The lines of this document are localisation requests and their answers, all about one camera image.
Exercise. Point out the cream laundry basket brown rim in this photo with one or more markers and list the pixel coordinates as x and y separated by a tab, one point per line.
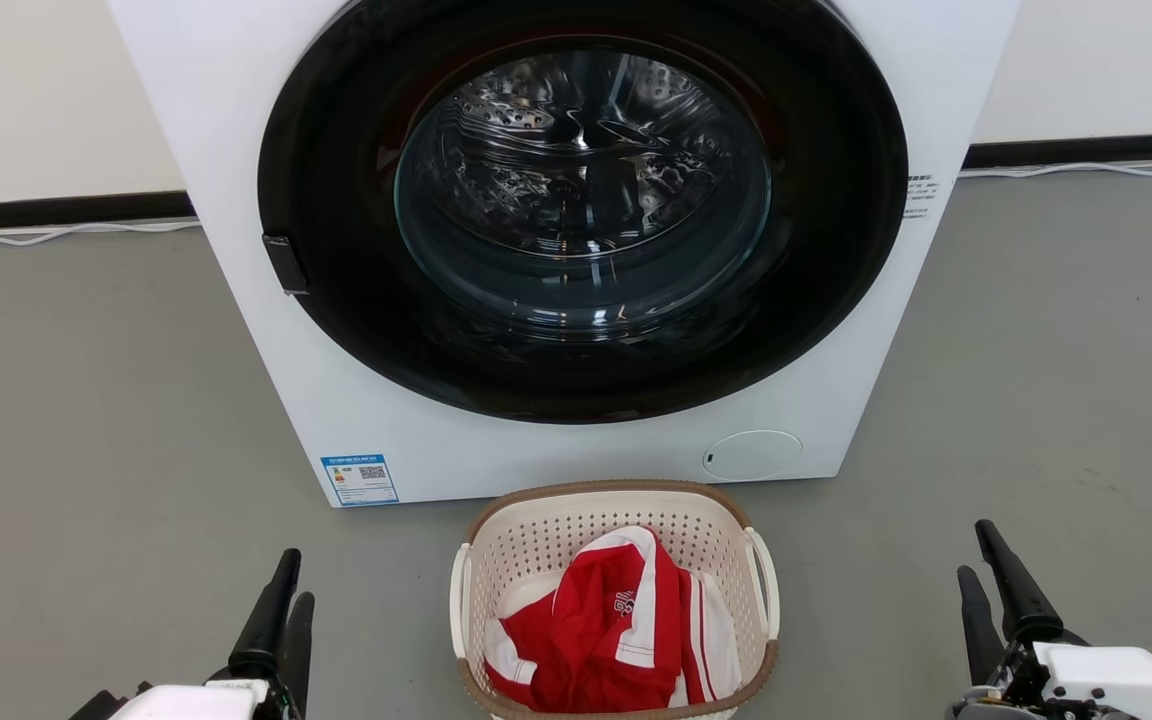
556	525

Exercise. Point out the steel washer drum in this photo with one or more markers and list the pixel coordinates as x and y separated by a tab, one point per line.
576	150

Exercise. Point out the white front-load washing machine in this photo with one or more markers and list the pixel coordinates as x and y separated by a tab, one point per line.
226	110

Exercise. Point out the white oval filter cover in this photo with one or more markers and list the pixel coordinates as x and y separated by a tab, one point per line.
752	455

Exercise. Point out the small text label sticker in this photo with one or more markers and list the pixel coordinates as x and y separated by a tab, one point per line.
919	196

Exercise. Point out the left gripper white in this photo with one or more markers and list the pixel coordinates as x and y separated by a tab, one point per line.
186	702

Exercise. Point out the red and white shirt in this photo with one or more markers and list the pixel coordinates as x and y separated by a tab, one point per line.
596	630

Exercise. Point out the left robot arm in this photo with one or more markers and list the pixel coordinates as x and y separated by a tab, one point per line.
101	708

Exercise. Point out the blue energy label sticker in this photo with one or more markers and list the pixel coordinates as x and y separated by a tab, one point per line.
359	480

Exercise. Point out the black round washer door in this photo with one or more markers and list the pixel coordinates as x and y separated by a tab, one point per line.
336	300

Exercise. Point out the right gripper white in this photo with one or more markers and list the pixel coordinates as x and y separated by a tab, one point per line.
1106	680

